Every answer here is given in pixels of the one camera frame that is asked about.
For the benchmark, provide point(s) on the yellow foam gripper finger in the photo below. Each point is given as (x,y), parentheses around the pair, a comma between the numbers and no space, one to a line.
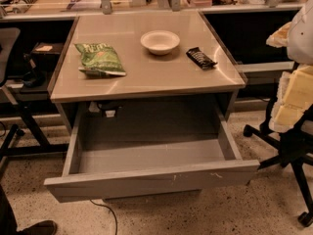
(294,97)

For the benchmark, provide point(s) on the grey top drawer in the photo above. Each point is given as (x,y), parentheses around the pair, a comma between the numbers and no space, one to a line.
(150,146)

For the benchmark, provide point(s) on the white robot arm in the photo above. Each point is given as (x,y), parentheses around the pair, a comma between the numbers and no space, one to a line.
(297,36)

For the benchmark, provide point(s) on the grey drawer cabinet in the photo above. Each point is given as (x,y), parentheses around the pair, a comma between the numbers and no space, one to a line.
(148,76)

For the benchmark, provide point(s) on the black office chair right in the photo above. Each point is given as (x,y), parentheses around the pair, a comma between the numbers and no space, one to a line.
(295,148)

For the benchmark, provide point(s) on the black snack bar wrapper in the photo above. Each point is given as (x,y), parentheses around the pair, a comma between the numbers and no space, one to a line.
(200,59)

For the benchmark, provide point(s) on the white bowl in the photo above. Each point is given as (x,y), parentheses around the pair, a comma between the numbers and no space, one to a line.
(160,42)

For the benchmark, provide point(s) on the green chip bag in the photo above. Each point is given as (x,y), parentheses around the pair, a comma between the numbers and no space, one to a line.
(99,59)

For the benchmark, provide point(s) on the black box with label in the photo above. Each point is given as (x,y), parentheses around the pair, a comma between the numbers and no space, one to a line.
(46,55)

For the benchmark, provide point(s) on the dark shoe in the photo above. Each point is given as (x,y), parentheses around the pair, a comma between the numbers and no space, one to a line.
(46,227)

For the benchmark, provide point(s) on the black coiled tool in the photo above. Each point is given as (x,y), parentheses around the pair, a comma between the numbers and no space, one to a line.
(23,5)

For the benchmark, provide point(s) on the grey office chair left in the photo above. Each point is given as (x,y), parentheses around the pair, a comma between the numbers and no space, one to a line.
(8,38)

